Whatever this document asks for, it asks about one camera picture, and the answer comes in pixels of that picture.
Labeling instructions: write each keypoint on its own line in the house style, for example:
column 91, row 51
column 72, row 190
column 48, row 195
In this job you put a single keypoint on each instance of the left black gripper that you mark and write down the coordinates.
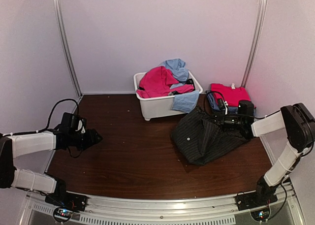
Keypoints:
column 91, row 139

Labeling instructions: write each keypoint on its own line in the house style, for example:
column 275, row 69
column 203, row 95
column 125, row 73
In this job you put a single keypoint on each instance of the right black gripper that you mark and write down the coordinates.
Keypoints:
column 220, row 120

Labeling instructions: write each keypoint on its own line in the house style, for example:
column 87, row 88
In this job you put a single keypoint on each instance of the red t-shirt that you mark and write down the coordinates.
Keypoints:
column 229, row 94

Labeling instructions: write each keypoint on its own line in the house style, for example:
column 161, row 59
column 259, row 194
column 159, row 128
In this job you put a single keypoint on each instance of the black striped shirt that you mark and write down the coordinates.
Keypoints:
column 201, row 141

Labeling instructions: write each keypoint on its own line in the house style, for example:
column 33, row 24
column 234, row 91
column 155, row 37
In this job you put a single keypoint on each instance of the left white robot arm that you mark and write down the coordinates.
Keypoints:
column 71, row 132

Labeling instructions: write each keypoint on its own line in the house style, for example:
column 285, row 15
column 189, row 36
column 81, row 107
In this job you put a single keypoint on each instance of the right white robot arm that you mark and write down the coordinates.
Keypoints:
column 294, row 124

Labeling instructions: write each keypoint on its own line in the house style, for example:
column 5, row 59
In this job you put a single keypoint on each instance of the white plastic laundry bin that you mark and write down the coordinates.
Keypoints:
column 159, row 106

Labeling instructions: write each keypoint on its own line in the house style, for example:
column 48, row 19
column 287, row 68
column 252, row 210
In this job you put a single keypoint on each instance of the folded blue checkered shirt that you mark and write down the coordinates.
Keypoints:
column 215, row 107

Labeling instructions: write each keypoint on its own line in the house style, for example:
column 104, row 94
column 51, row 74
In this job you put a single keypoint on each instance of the light blue shirt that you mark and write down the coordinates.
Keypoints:
column 186, row 95

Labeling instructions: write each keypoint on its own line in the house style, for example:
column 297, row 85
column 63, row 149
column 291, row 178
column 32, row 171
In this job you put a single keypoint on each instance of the pink garment in bin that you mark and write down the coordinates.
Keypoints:
column 158, row 82

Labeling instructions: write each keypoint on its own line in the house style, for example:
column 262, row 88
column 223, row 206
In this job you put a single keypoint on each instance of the left circuit board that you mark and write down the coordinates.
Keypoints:
column 62, row 215

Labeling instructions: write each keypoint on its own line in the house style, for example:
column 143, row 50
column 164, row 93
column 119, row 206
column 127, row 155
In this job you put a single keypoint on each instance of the circuit board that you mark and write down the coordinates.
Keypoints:
column 260, row 215
column 62, row 215

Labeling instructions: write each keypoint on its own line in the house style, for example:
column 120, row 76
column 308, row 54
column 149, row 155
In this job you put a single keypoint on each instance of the right circuit board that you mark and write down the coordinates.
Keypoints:
column 260, row 215

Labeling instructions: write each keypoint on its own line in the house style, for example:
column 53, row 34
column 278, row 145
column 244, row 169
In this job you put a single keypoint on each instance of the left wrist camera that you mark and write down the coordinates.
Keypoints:
column 82, row 126

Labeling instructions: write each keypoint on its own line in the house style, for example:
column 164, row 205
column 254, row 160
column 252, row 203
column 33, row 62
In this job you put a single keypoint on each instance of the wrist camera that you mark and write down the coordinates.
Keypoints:
column 222, row 106
column 82, row 126

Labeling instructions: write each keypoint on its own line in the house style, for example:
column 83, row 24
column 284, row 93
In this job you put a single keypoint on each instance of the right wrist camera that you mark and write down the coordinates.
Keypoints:
column 222, row 106

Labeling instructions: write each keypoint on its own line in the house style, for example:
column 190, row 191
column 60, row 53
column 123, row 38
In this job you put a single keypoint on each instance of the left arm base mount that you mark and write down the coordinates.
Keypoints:
column 72, row 201

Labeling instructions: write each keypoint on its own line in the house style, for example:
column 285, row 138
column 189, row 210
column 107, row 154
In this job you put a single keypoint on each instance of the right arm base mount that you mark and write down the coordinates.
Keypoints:
column 250, row 200

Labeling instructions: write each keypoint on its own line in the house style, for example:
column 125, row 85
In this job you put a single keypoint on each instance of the front aluminium rail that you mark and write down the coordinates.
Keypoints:
column 217, row 210

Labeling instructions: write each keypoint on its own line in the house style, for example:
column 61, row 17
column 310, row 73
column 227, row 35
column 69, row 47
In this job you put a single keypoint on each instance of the right aluminium frame post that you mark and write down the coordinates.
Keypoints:
column 261, row 11

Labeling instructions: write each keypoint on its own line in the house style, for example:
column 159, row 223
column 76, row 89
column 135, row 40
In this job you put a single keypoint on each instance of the aluminium frame post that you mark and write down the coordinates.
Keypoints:
column 261, row 11
column 65, row 47

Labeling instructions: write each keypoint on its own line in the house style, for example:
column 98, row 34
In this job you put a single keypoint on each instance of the left aluminium frame post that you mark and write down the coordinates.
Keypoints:
column 65, row 47

